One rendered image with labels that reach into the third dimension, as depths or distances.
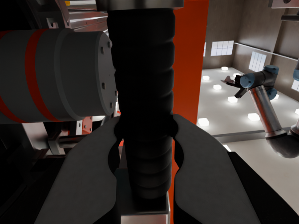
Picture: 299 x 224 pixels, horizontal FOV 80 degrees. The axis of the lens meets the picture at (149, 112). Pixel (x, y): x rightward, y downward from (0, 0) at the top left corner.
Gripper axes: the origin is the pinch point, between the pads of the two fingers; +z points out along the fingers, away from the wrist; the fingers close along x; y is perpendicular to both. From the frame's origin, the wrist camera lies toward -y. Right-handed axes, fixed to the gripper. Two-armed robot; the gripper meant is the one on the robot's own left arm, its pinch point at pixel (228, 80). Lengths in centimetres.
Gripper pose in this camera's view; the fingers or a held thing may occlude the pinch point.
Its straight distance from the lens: 147.2
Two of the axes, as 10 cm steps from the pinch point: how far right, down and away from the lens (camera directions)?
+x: -9.3, 0.9, -3.6
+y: 0.9, -8.9, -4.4
